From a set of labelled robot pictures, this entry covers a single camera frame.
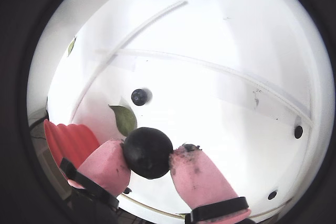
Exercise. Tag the dark green leaf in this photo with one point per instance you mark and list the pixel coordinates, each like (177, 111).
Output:
(126, 119)

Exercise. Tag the pink-sleeved gripper finger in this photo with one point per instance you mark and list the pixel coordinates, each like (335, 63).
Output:
(105, 163)
(199, 179)

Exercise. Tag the red collapsible silicone cup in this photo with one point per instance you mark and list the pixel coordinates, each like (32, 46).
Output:
(68, 142)

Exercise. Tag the small pale green leaf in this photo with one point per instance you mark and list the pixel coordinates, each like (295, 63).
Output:
(71, 47)

